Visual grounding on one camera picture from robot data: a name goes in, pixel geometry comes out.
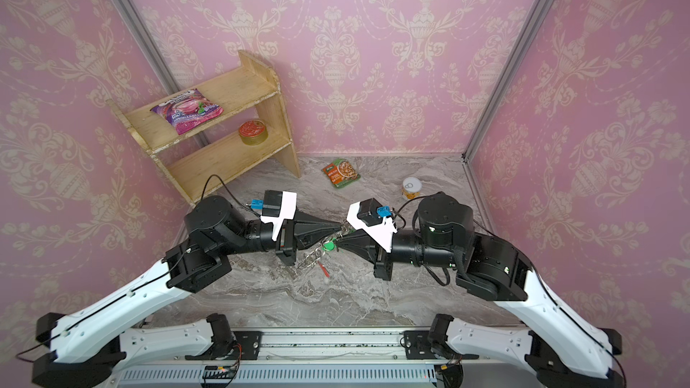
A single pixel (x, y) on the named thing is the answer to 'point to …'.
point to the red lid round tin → (253, 132)
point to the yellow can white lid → (411, 188)
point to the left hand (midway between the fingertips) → (337, 231)
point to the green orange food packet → (341, 172)
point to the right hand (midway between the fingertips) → (341, 239)
